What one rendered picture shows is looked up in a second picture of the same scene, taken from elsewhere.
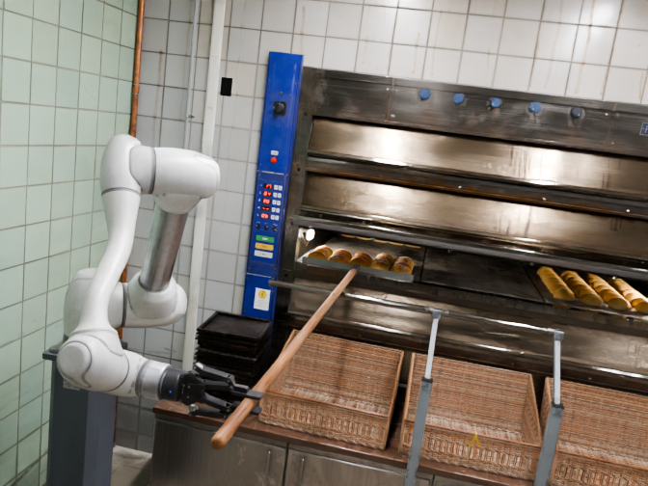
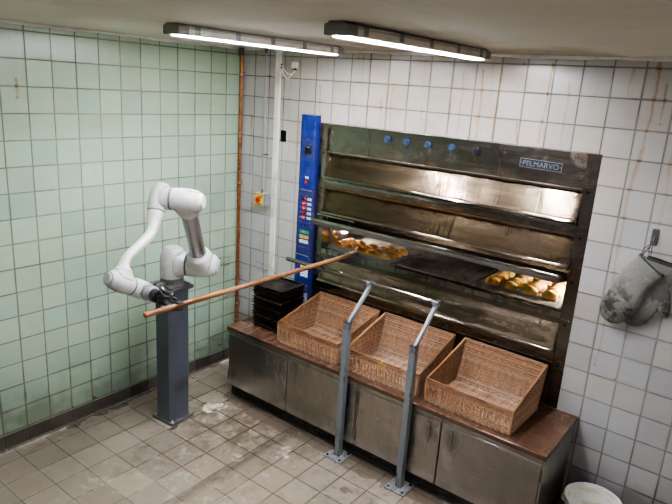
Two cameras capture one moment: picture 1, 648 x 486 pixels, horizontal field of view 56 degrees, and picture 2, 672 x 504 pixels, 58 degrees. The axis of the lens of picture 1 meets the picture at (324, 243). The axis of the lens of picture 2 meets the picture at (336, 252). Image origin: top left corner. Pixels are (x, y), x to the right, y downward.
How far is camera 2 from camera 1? 224 cm
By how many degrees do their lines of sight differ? 27
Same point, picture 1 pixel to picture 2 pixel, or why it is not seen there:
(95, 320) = (122, 264)
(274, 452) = (281, 359)
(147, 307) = (192, 265)
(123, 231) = (151, 228)
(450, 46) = (399, 107)
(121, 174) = (153, 201)
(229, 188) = (286, 199)
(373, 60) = (357, 117)
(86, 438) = (168, 329)
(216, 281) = (282, 257)
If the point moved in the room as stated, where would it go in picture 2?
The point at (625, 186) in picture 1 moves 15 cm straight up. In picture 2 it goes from (509, 204) to (512, 178)
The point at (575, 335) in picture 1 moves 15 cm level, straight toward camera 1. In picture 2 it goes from (485, 309) to (470, 313)
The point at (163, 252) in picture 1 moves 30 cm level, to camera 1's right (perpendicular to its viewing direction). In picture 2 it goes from (190, 237) to (229, 246)
